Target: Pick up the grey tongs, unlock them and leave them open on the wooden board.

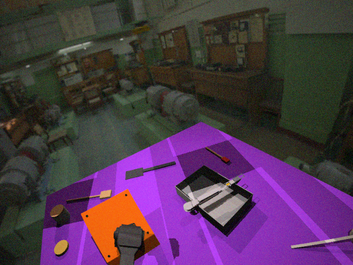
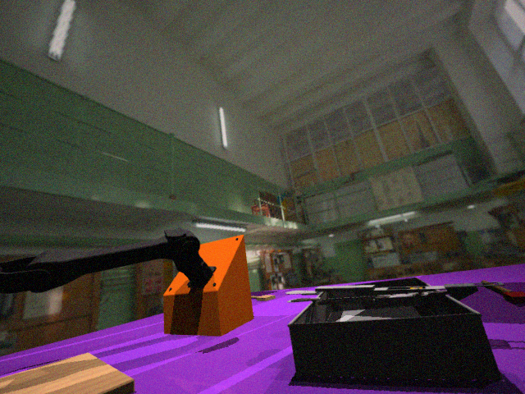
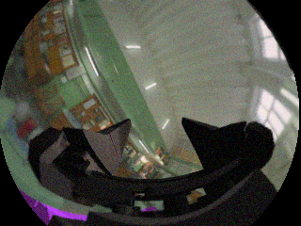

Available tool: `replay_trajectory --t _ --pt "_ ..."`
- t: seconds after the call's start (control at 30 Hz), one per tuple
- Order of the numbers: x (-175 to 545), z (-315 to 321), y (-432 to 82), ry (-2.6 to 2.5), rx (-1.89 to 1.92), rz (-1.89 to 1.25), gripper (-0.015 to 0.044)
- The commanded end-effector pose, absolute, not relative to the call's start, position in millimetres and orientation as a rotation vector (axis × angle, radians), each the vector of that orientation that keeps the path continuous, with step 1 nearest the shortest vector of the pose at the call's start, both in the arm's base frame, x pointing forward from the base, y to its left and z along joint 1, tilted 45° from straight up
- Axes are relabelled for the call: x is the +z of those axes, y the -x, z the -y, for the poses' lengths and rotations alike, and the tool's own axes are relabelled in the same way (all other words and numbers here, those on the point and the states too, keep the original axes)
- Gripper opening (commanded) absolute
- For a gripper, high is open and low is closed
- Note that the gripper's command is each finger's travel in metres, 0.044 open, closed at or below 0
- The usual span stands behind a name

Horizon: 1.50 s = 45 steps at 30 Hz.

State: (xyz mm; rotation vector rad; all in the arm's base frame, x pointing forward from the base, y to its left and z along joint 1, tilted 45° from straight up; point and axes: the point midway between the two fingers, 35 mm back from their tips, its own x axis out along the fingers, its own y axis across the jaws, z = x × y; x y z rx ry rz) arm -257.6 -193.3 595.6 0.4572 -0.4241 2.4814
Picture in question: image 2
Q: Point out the red brush with wooden handle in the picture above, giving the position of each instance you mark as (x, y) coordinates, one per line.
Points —
(514, 296)

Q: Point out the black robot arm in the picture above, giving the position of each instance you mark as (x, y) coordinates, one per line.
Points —
(55, 268)

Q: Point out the grey roasting tin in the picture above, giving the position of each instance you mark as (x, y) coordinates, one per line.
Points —
(419, 337)

